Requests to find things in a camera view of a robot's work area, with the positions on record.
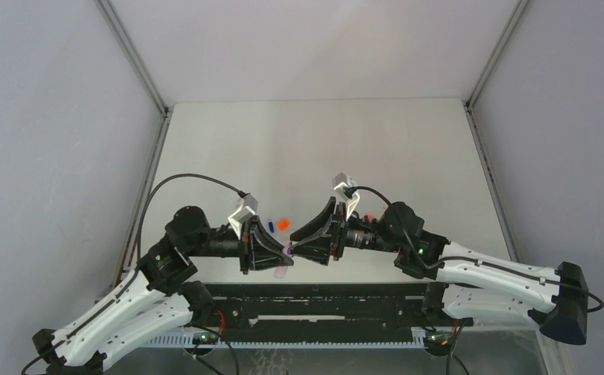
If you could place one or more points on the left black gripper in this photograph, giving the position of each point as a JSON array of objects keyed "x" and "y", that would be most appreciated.
[{"x": 259, "y": 258}]

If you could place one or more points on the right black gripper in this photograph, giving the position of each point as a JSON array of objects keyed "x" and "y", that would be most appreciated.
[{"x": 314, "y": 244}]

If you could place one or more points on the pink marker pen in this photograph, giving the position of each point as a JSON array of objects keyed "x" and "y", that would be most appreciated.
[{"x": 287, "y": 250}]

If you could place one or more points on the orange pen cap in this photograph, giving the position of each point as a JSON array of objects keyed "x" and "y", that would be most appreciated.
[{"x": 283, "y": 225}]

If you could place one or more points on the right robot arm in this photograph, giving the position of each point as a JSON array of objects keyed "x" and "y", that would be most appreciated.
[{"x": 465, "y": 284}]

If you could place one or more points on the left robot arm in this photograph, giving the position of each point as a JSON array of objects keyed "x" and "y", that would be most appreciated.
[{"x": 158, "y": 294}]

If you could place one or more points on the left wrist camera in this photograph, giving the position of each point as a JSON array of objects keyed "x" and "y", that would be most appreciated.
[{"x": 246, "y": 208}]

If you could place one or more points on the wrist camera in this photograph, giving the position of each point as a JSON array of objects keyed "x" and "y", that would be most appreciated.
[
  {"x": 246, "y": 208},
  {"x": 344, "y": 186}
]

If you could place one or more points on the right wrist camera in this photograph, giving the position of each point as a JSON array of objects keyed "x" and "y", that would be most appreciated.
[{"x": 344, "y": 186}]

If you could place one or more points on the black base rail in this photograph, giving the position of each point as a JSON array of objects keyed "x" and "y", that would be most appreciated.
[{"x": 324, "y": 311}]

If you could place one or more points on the left aluminium frame post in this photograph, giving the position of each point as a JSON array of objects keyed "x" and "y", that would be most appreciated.
[{"x": 111, "y": 16}]

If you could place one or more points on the aluminium frame post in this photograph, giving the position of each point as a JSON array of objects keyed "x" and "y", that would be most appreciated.
[
  {"x": 480, "y": 107},
  {"x": 111, "y": 16}
]

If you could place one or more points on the white slotted cable duct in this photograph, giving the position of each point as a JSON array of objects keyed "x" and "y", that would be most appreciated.
[{"x": 201, "y": 339}]

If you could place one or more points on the right aluminium frame post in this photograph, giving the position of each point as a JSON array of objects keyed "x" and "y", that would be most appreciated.
[{"x": 480, "y": 107}]

